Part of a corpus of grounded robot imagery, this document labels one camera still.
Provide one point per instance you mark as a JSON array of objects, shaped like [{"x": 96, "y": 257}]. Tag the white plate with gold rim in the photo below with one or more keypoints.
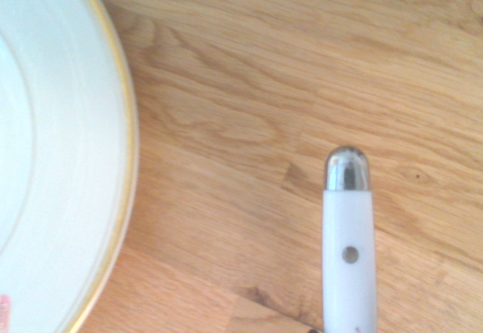
[{"x": 56, "y": 140}]

